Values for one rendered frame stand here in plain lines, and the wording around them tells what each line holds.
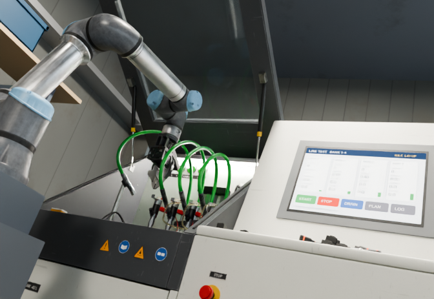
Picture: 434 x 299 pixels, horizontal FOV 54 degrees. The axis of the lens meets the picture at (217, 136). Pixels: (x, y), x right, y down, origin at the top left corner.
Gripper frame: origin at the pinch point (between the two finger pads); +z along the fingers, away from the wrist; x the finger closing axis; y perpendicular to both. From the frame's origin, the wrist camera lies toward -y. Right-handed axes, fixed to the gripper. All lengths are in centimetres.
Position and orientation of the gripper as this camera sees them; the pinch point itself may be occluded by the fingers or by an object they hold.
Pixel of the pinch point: (155, 186)
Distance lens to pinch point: 166.9
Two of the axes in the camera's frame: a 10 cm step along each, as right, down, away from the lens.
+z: -2.6, 8.7, -4.2
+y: -4.0, -4.9, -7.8
